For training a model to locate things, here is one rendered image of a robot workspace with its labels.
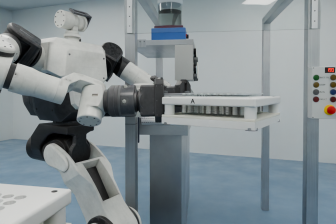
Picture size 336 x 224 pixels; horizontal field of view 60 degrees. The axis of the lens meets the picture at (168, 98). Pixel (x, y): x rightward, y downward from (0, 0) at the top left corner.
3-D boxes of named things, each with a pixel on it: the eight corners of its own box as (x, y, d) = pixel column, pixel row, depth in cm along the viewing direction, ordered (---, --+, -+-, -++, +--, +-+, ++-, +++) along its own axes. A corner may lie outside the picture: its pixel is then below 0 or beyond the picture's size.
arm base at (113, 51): (99, 87, 131) (82, 70, 133) (118, 78, 141) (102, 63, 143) (111, 63, 122) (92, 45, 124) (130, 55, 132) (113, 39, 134)
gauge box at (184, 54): (193, 80, 164) (193, 44, 163) (174, 80, 165) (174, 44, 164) (194, 81, 185) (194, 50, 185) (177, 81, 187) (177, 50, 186)
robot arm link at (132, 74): (158, 106, 140) (120, 80, 139) (173, 84, 137) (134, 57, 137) (156, 112, 129) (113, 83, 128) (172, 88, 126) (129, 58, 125)
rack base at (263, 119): (280, 120, 83) (280, 112, 83) (255, 130, 63) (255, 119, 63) (202, 116, 97) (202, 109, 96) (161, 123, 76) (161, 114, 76)
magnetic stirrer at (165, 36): (188, 40, 166) (188, 24, 166) (151, 40, 169) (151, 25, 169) (189, 45, 186) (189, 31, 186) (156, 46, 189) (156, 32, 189)
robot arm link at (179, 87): (194, 79, 97) (167, 81, 104) (176, 78, 89) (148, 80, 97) (195, 117, 97) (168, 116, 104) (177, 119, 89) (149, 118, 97)
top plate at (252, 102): (280, 103, 83) (280, 96, 83) (255, 107, 63) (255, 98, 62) (203, 101, 96) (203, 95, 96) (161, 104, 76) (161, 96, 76)
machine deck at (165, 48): (193, 46, 163) (193, 39, 163) (127, 47, 168) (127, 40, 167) (195, 58, 225) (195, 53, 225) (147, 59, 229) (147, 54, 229)
